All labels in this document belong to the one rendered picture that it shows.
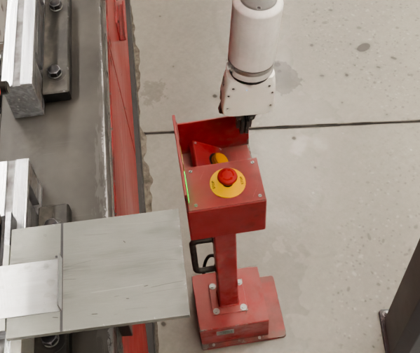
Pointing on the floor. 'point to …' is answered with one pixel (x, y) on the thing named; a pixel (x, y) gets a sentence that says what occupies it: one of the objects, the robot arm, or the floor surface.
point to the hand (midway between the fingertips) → (243, 122)
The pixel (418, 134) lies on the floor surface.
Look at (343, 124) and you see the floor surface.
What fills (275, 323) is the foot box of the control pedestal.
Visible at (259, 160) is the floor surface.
